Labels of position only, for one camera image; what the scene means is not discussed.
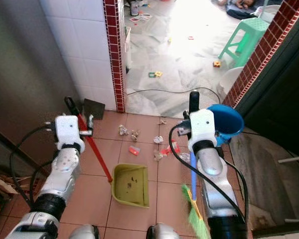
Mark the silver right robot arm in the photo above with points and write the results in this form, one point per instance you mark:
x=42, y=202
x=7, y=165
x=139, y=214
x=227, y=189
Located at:
x=214, y=174

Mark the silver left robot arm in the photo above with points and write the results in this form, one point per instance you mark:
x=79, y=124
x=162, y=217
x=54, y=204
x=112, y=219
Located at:
x=65, y=172

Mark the crumpled white paper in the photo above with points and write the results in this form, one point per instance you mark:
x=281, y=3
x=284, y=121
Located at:
x=158, y=140
x=162, y=121
x=123, y=130

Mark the red and white wrapper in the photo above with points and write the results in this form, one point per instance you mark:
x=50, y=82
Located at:
x=171, y=148

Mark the clear plastic wrapper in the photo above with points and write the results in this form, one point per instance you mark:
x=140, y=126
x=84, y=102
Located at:
x=184, y=157

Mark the blue plastic bucket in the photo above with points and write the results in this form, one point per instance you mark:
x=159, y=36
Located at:
x=226, y=122

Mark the crumpled brown paper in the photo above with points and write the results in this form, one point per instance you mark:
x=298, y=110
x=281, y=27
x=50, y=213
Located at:
x=135, y=136

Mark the green and yellow toy block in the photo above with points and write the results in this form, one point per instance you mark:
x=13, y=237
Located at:
x=157, y=74

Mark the stainless steel fridge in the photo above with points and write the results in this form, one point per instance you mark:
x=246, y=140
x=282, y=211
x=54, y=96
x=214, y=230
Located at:
x=20, y=74

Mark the white plastic bucket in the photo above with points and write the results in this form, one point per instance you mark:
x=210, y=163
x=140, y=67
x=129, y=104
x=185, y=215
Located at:
x=230, y=79

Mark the dark door panel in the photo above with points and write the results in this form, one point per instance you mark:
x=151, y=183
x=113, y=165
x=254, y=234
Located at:
x=279, y=89

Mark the grey right robot leg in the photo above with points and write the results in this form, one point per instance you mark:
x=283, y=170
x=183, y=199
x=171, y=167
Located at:
x=162, y=233

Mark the grey robot leg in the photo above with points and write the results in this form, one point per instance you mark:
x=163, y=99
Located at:
x=80, y=233
x=162, y=233

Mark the grey left robot leg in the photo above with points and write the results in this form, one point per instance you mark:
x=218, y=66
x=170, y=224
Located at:
x=80, y=233

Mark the white pipe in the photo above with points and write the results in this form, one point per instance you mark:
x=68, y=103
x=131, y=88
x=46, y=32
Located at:
x=294, y=160

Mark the green plastic stool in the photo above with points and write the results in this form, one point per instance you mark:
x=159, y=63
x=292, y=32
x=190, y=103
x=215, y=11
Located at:
x=251, y=27

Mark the blue cloth heap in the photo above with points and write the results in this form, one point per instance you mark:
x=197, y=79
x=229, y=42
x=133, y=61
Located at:
x=244, y=12

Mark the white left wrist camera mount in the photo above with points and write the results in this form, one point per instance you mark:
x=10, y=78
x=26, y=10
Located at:
x=70, y=132

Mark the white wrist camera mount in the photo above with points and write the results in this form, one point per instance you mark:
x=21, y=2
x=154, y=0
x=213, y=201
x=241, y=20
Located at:
x=70, y=132
x=203, y=127

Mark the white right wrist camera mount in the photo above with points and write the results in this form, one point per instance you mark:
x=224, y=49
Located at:
x=203, y=127

